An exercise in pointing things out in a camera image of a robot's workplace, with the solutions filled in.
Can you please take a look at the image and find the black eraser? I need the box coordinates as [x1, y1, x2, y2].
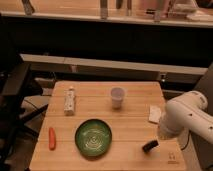
[142, 140, 159, 153]

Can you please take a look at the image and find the white tube bottle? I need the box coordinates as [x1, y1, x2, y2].
[64, 87, 75, 116]

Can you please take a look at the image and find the black cable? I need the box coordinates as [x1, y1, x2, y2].
[179, 131, 191, 151]

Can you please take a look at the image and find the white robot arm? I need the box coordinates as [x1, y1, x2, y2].
[158, 91, 213, 144]

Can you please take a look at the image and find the orange carrot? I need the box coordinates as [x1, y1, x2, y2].
[49, 127, 56, 150]

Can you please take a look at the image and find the white plastic cup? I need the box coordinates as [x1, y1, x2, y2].
[110, 87, 125, 109]

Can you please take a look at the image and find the green round plate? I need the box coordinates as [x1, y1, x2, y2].
[75, 119, 112, 157]

